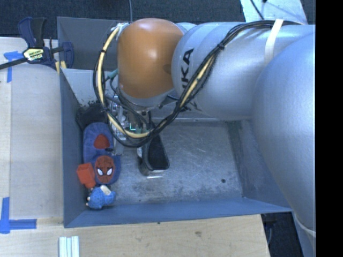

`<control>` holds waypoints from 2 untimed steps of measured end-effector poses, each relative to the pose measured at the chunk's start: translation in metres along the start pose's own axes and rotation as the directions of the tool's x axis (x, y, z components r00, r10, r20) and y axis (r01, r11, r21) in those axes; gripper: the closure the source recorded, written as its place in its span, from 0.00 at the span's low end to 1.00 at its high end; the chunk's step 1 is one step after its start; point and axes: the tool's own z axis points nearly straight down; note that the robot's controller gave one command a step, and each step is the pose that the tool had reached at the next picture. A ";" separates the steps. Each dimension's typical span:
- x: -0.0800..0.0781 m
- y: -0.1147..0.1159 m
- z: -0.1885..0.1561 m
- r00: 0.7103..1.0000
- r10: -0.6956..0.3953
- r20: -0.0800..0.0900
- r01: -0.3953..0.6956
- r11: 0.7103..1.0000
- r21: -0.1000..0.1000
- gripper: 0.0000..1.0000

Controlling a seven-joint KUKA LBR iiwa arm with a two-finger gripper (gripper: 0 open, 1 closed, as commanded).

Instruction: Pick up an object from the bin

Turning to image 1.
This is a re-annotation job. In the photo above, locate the grey metal bin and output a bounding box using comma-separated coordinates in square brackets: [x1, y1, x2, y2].
[56, 16, 293, 229]

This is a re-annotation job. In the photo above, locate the blue toy animal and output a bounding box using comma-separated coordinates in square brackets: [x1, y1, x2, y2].
[86, 184, 117, 211]

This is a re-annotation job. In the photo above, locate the red plastic cup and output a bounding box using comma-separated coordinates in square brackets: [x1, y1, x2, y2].
[76, 162, 97, 190]

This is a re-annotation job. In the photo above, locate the black cloth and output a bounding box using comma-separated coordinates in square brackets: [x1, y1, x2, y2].
[75, 103, 109, 130]

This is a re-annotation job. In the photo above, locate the blue slipper with red face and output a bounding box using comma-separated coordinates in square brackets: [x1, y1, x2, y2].
[82, 122, 122, 185]

